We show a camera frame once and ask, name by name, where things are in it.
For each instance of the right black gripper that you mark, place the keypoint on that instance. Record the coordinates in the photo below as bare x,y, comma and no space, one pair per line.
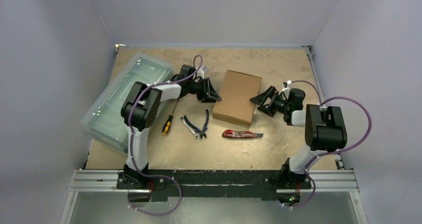
270,99

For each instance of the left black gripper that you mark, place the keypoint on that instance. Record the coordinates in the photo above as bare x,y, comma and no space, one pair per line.
207,94

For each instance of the brown cardboard express box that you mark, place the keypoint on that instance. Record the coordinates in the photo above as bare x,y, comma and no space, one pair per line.
236,91

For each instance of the red utility knife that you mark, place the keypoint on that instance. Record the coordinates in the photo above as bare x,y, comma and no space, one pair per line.
232,134

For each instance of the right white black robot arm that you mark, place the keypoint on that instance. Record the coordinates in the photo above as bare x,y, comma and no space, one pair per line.
325,130

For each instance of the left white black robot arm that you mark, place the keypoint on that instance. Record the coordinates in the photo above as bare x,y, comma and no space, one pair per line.
139,111

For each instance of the silver wrench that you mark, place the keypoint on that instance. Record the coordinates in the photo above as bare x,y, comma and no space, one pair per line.
196,136

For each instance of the yellow black screwdriver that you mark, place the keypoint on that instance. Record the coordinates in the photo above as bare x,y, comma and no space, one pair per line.
168,123

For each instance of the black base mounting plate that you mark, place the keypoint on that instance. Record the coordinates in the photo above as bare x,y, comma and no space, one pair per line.
219,184

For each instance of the clear plastic storage bin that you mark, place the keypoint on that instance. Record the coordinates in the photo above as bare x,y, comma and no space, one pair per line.
103,120

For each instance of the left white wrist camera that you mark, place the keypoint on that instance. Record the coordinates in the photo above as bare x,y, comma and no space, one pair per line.
203,70

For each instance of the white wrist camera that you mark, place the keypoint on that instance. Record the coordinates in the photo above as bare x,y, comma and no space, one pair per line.
286,87
203,70

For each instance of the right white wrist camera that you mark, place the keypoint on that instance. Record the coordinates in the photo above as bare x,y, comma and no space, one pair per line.
286,87

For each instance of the aluminium frame rail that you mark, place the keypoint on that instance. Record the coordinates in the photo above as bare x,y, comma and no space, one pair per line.
93,198

